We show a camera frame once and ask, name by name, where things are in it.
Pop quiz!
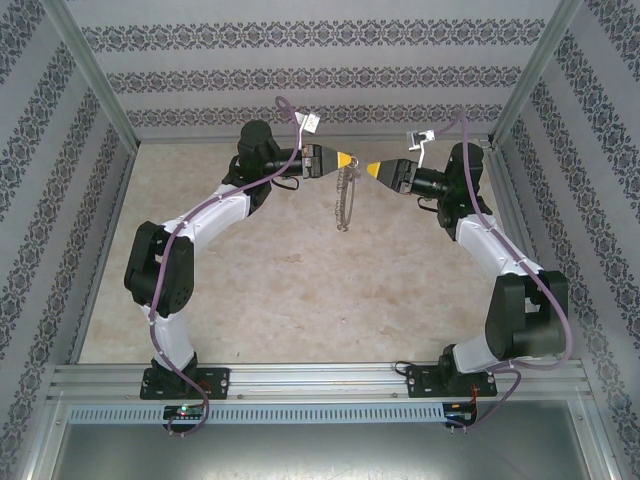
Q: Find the small controller board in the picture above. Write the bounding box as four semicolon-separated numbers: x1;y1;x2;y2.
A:
163;404;207;421
444;402;479;426

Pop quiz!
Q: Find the grey sheet metal panel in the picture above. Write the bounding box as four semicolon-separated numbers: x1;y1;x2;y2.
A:
49;422;609;480

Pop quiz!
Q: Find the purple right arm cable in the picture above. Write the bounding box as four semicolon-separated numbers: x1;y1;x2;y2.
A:
433;107;574;436

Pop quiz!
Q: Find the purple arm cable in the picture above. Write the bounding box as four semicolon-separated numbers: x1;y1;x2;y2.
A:
149;95;307;439
433;107;574;436

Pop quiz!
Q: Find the aluminium frame rail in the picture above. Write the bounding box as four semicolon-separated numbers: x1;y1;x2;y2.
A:
480;138;559;362
135;133;494;145
67;142;139;365

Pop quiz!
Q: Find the aluminium frame post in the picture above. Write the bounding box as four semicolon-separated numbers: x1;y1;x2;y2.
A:
488;0;586;147
42;0;140;146

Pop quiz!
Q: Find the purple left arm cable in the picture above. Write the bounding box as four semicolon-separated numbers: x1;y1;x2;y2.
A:
149;95;307;439

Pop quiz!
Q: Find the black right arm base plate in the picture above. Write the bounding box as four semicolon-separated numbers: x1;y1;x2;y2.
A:
405;364;499;400

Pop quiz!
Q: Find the wide aluminium mounting rail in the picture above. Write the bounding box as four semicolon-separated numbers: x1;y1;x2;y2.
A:
47;362;594;402

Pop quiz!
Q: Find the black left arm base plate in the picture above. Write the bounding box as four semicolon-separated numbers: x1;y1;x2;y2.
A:
139;367;232;401

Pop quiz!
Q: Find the grey slotted cable duct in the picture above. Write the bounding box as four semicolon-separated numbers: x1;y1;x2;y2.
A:
67;403;447;425

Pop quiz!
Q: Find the aluminium frame strut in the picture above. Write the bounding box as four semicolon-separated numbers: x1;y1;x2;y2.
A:
569;399;624;480
12;392;69;480

